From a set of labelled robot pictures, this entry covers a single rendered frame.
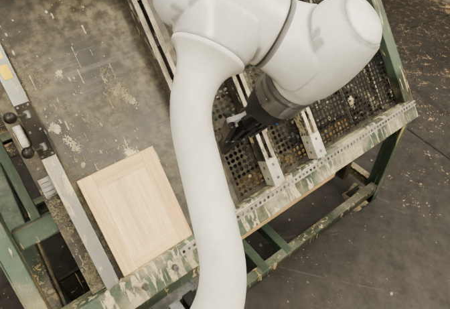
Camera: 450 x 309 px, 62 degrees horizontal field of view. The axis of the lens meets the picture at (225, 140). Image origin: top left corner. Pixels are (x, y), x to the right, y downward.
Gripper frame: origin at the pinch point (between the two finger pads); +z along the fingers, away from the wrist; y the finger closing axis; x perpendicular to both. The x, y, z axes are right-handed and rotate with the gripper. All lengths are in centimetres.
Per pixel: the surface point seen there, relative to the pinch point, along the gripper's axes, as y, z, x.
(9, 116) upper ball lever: 41, 52, -37
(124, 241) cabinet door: 10, 83, 7
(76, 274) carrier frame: 28, 105, 12
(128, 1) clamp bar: -6, 49, -78
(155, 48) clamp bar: -13, 53, -59
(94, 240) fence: 21, 80, 4
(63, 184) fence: 28, 72, -18
